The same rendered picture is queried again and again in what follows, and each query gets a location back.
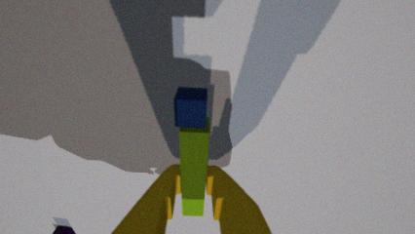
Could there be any purple rod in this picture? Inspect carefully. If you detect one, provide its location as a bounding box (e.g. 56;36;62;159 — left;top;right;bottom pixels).
53;226;76;234

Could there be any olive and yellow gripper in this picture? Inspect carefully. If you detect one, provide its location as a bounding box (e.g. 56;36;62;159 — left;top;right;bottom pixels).
111;164;272;234

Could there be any small dark blue cube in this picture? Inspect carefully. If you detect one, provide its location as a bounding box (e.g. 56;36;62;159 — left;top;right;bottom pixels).
174;87;208;128

